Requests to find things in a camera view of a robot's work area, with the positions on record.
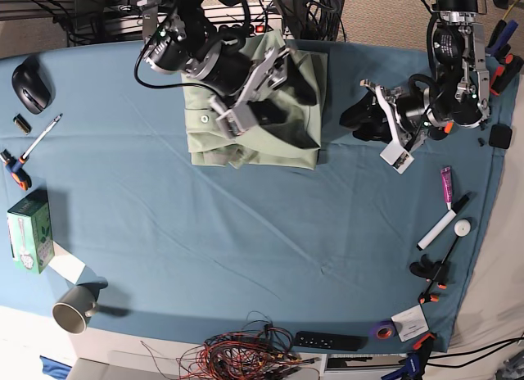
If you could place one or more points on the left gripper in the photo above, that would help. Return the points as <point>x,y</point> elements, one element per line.
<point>383,112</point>

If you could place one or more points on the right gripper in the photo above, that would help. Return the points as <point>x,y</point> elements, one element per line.
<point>276,70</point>

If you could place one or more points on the pale green T-shirt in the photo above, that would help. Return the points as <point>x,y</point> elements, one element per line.
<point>293,143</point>

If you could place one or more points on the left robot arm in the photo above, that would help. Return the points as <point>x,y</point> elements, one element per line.
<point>457,90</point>

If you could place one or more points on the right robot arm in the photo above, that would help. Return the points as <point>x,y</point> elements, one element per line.
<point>187,42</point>

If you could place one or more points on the purple glue tube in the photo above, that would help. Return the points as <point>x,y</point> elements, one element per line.
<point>446,180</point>

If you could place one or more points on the white black marker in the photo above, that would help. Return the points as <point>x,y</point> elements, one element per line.
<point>448,217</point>

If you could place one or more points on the black square pad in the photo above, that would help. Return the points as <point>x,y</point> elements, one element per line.
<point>500,136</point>

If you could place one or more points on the orange black spring clamp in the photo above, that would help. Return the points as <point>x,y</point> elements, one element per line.
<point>510,67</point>

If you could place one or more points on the white round cap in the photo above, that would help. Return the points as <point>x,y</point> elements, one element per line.
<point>462,228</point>

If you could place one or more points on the black orange bar clamp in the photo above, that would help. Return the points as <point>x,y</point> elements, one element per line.
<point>434,272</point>

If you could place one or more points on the white paper card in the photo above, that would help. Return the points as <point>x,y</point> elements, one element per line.
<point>410,323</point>

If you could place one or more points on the purple tape roll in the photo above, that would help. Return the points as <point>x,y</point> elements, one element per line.
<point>383,330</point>

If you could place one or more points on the blue table cloth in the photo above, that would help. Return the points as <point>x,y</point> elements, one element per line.
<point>189,252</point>

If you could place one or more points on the white ballpoint pen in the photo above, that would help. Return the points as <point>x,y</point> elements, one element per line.
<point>35,143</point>

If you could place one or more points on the black remote control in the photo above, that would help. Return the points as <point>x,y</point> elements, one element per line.
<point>328,341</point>

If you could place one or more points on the black computer mouse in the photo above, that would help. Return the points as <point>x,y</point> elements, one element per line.
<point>30,89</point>

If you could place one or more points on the blue black bar clamp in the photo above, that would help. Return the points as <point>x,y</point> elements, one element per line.
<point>415,363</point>

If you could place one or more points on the small battery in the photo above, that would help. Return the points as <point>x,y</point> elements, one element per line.
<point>22,124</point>

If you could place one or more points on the white paper sheet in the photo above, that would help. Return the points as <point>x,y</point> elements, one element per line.
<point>66,265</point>

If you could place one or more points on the blue orange screwdriver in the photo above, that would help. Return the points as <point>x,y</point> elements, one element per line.
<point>15,169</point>

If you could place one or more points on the green tea box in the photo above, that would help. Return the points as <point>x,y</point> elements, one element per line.
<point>30,232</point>

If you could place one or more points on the grey ceramic mug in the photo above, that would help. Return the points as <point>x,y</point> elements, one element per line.
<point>75,309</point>

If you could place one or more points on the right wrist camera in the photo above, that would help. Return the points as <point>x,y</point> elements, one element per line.
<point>233,121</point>

